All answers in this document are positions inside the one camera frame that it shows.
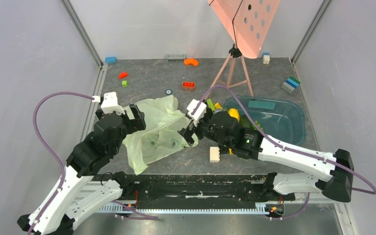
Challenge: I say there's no green avocado plastic bag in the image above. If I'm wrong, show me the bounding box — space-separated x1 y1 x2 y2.
123 95 190 175

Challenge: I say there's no green fake fruit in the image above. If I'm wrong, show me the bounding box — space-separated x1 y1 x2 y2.
255 120 263 131

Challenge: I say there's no yellow triangular block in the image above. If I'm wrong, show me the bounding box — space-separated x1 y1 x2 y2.
214 103 223 110

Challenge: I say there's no teal plastic tub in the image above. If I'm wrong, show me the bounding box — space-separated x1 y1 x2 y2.
237 95 306 146

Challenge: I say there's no pink perforated panel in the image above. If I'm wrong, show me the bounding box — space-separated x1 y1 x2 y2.
208 0 280 59

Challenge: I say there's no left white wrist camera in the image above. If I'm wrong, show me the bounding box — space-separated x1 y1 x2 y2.
92 92 125 115

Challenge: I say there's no yellow fake mango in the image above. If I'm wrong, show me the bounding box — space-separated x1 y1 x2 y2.
228 108 240 122

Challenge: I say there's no long green block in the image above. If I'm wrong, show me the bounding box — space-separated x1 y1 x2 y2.
206 98 215 112

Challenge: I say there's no small green cube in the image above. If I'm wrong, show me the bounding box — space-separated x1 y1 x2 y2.
121 80 128 87

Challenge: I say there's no white blue small brick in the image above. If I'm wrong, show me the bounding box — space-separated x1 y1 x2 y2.
262 52 270 65

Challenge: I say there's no blue lego brick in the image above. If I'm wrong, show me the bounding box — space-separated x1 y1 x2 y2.
105 56 117 64

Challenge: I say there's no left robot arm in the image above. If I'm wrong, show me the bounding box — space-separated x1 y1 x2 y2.
17 104 146 235

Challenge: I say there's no red arch block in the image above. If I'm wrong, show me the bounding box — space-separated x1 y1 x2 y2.
118 72 128 80

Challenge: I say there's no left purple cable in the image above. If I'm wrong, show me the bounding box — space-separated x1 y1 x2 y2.
27 92 160 235

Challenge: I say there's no cream lego brick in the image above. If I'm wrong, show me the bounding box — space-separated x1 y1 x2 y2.
209 146 220 163

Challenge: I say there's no grey blue green brick stack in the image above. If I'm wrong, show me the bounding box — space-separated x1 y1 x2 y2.
281 76 301 94

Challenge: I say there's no orange curved block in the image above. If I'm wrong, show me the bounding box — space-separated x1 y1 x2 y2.
184 58 199 67

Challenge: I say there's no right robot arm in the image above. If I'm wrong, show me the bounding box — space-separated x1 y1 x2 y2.
178 111 354 203

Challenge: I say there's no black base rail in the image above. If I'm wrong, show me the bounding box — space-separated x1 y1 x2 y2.
94 173 296 210

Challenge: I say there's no grey metal handle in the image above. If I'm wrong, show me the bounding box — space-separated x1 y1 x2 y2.
165 54 187 61

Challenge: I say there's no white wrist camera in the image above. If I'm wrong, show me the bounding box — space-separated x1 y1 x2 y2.
186 99 207 127
92 92 125 115

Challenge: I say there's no pink tripod stand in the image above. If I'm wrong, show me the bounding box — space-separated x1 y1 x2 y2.
210 43 254 96

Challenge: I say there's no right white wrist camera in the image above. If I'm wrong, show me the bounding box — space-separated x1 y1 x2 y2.
186 99 207 127

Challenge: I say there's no red lego brick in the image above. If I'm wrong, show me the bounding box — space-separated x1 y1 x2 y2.
182 82 195 91

